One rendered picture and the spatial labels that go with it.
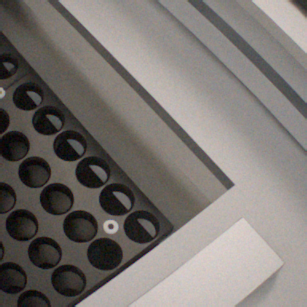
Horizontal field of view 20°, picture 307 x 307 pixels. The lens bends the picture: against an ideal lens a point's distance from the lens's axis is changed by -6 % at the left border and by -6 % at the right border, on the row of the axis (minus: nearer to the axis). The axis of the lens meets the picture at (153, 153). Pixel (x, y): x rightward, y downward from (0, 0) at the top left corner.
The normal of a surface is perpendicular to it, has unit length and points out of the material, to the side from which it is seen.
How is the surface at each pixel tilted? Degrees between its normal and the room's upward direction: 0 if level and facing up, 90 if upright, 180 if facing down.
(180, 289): 0
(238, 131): 0
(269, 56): 90
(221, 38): 90
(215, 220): 0
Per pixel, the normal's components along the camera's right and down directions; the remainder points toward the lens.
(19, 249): 0.08, -0.43
